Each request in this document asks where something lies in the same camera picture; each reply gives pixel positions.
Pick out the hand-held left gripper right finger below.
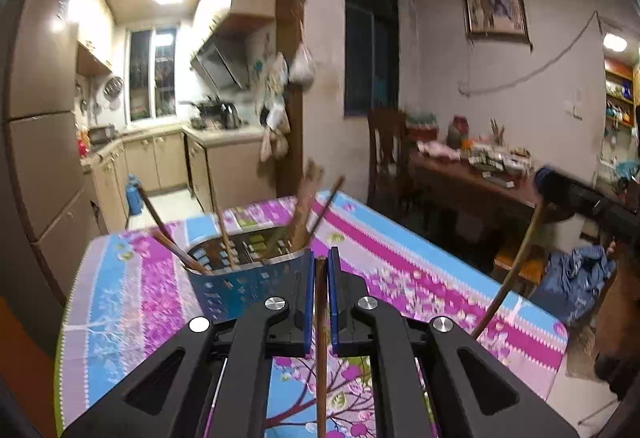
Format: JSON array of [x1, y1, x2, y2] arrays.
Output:
[[326, 246, 579, 438]]

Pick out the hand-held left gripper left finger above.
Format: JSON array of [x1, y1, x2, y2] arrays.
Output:
[[62, 255, 317, 438]]

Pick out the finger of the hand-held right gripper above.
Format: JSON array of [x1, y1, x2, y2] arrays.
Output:
[[534, 164, 609, 222]]

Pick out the blue perforated utensil holder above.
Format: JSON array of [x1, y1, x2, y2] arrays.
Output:
[[185, 224, 315, 325]]

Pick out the blue patterned cloth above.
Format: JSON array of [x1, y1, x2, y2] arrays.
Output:
[[537, 245, 616, 325]]

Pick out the wooden stool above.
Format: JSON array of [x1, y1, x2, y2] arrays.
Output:
[[492, 242, 549, 285]]

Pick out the floral striped tablecloth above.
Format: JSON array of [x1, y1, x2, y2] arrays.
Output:
[[55, 190, 569, 438]]

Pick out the dark wooden dining table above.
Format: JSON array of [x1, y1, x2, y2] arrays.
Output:
[[407, 149, 577, 225]]

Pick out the dark glass jar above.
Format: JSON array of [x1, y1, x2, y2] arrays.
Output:
[[446, 115, 471, 149]]

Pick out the pink cloth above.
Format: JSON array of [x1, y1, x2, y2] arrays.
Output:
[[417, 140, 461, 162]]

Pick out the beige stove counter cabinet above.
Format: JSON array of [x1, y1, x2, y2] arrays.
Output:
[[182, 125, 279, 215]]

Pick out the dark wooden chair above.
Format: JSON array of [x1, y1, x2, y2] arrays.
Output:
[[366, 106, 416, 220]]

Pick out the hanging cloth bags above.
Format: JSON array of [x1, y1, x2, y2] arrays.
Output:
[[254, 52, 291, 163]]

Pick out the blue thermos flask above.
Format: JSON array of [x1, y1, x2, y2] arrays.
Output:
[[124, 173, 144, 217]]

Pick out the beige lower kitchen cabinets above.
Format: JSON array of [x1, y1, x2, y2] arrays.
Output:
[[82, 127, 189, 220]]

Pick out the white hanging plastic bag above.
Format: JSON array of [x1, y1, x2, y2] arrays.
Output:
[[288, 40, 317, 84]]

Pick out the dark room window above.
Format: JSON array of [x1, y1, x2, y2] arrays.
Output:
[[343, 0, 401, 117]]

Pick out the steel range hood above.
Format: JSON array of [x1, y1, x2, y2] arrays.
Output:
[[189, 35, 251, 92]]

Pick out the barred kitchen window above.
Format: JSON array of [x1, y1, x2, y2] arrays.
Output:
[[127, 25, 179, 124]]

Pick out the brown refrigerator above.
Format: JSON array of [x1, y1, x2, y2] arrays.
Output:
[[4, 0, 102, 300]]

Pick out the wood-trimmed upper kitchen cabinet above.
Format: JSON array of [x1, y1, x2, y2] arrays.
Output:
[[192, 0, 279, 39]]

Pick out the beige upper kitchen cabinet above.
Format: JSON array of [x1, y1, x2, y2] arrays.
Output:
[[74, 0, 116, 77]]

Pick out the wooden wall shelf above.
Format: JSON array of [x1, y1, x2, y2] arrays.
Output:
[[602, 30, 640, 130]]

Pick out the white wall cable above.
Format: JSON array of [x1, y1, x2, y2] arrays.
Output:
[[458, 10, 609, 97]]

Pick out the framed wall picture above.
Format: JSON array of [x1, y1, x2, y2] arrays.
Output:
[[462, 0, 531, 42]]

